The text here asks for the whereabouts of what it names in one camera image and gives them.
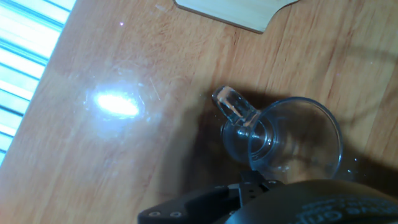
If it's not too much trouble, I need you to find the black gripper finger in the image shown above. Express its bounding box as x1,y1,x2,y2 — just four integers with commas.
137,170,282,224

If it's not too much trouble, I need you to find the clear plastic cup with handle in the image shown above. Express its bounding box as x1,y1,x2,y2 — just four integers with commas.
211,86,344,184

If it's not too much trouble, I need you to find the wooden cup rack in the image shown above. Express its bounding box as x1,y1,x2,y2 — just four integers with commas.
173,0,301,34

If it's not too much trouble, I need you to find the large wooden board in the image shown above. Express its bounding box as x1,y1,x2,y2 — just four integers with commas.
0,0,398,224

